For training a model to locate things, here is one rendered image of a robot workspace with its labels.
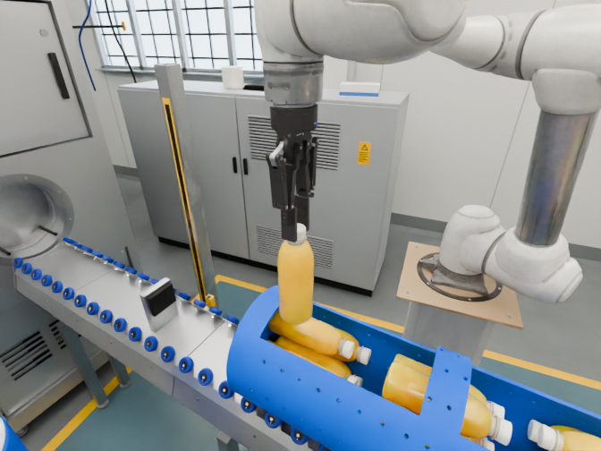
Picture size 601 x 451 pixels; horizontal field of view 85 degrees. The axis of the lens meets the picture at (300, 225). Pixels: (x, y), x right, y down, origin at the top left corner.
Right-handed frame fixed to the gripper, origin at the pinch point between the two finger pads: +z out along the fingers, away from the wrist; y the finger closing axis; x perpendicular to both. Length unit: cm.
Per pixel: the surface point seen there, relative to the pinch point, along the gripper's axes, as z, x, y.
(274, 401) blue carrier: 37.1, 1.7, 12.5
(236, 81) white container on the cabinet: -3, -141, -154
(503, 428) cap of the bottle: 30, 42, 0
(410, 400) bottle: 30.2, 26.6, 3.0
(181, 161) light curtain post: 9, -67, -32
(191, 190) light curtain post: 20, -66, -33
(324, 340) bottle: 33.1, 5.0, -4.0
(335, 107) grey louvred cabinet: 7, -58, -145
